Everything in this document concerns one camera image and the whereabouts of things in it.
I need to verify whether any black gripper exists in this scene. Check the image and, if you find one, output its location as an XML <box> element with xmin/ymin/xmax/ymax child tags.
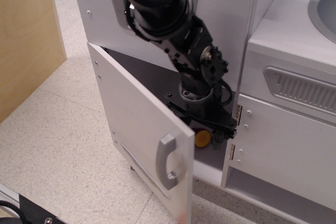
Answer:
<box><xmin>165</xmin><ymin>91</ymin><xmax>237</xmax><ymax>151</ymax></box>

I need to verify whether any grey fridge door handle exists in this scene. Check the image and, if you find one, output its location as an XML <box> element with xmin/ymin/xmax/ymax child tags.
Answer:
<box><xmin>155</xmin><ymin>133</ymin><xmax>186</xmax><ymax>190</ymax></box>

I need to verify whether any white low fridge door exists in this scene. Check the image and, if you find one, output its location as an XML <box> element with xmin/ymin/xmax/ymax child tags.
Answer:
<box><xmin>88</xmin><ymin>43</ymin><xmax>194</xmax><ymax>223</ymax></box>

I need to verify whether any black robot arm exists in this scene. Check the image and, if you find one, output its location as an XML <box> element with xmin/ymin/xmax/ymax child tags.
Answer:
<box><xmin>124</xmin><ymin>0</ymin><xmax>237</xmax><ymax>150</ymax></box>

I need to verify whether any white upper fridge door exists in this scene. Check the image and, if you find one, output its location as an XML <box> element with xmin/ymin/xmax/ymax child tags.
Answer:
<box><xmin>77</xmin><ymin>0</ymin><xmax>254</xmax><ymax>94</ymax></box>

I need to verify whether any yellow red toy item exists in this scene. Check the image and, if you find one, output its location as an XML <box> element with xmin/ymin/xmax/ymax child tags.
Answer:
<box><xmin>192</xmin><ymin>127</ymin><xmax>211</xmax><ymax>148</ymax></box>

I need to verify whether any brass lower door hinge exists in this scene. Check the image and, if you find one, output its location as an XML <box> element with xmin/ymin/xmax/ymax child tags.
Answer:
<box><xmin>228</xmin><ymin>144</ymin><xmax>235</xmax><ymax>160</ymax></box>

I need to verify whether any brass door hinge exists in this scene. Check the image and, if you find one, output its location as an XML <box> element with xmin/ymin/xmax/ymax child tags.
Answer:
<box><xmin>236</xmin><ymin>104</ymin><xmax>242</xmax><ymax>125</ymax></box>
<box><xmin>228</xmin><ymin>144</ymin><xmax>235</xmax><ymax>160</ymax></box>

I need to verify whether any brass upper door hinge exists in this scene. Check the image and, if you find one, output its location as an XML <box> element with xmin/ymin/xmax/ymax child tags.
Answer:
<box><xmin>236</xmin><ymin>104</ymin><xmax>242</xmax><ymax>125</ymax></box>

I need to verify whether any white kitchen counter unit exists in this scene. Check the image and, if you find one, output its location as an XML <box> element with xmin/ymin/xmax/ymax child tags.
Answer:
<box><xmin>222</xmin><ymin>0</ymin><xmax>335</xmax><ymax>223</ymax></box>

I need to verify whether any white oven door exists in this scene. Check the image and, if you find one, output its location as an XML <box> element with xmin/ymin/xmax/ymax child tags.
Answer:
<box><xmin>228</xmin><ymin>95</ymin><xmax>335</xmax><ymax>209</ymax></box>

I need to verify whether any grey ice dispenser recess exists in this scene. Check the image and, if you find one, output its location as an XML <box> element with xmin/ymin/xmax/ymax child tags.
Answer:
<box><xmin>111</xmin><ymin>0</ymin><xmax>136</xmax><ymax>37</ymax></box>

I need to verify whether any grey round sink basin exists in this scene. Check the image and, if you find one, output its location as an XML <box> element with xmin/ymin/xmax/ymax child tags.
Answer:
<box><xmin>308</xmin><ymin>0</ymin><xmax>335</xmax><ymax>43</ymax></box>

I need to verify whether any plywood panel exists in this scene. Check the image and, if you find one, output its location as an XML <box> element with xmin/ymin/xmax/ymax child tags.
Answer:
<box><xmin>1</xmin><ymin>0</ymin><xmax>66</xmax><ymax>121</ymax></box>

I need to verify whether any grey ribbed oven handle panel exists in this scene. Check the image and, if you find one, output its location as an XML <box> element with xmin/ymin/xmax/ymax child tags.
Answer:
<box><xmin>263</xmin><ymin>66</ymin><xmax>335</xmax><ymax>114</ymax></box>

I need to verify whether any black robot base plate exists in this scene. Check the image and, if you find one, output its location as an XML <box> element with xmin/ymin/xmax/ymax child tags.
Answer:
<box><xmin>0</xmin><ymin>194</ymin><xmax>66</xmax><ymax>224</ymax></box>

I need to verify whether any black braided cable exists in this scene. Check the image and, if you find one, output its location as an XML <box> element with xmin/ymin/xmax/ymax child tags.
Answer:
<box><xmin>0</xmin><ymin>200</ymin><xmax>35</xmax><ymax>224</ymax></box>

